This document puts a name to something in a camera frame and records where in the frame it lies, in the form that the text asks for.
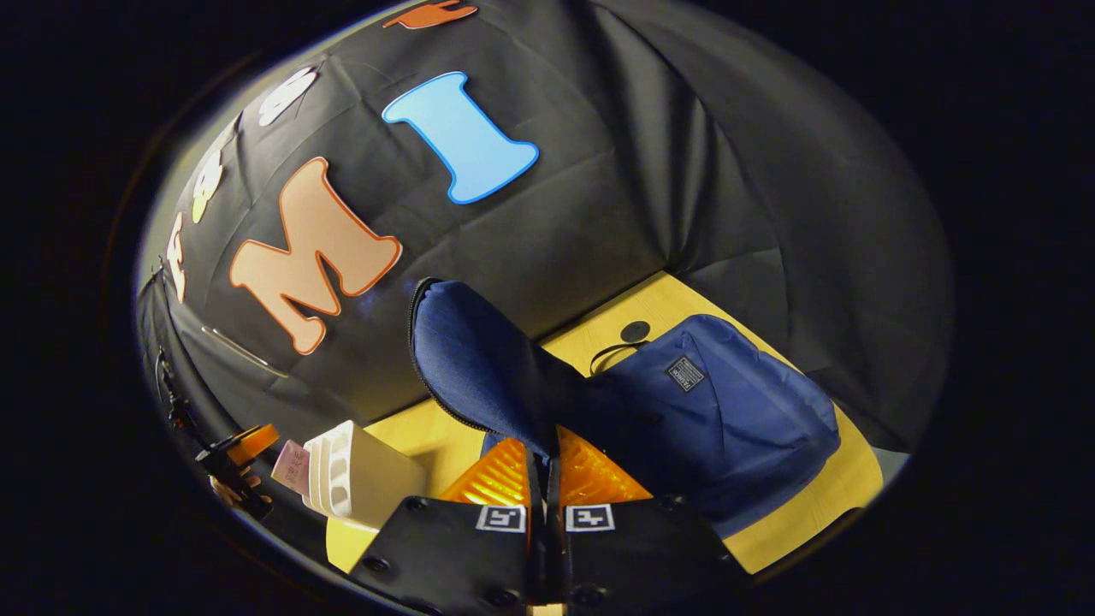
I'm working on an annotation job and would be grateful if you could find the black backdrop cloth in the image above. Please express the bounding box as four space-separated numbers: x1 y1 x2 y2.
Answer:
137 0 955 459

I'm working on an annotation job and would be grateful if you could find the blue schoolbag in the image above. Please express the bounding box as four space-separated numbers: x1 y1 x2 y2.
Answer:
409 276 841 538

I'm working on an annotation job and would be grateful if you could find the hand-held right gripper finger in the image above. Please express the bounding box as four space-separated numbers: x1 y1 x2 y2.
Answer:
351 436 550 613
547 425 745 613

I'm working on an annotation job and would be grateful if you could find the pink cover book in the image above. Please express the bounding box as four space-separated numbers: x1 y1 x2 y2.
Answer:
272 440 311 496

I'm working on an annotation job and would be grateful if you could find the white plastic bookshelf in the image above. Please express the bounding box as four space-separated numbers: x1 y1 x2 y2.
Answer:
304 419 427 531

